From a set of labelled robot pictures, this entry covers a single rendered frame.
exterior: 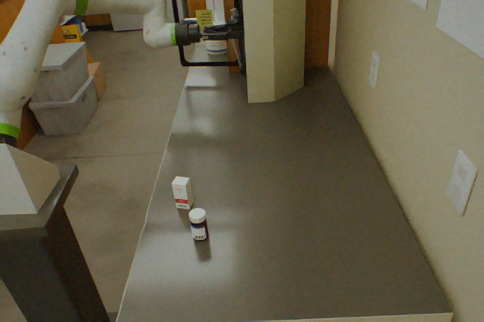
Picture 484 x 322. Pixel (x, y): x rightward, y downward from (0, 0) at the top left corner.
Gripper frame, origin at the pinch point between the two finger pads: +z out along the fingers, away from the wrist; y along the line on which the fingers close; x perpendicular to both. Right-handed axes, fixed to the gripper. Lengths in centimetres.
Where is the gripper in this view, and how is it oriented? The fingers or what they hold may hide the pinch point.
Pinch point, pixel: (238, 31)
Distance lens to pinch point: 175.5
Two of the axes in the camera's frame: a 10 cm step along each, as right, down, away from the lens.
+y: 0.0, -5.6, 8.3
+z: 10.0, -0.4, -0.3
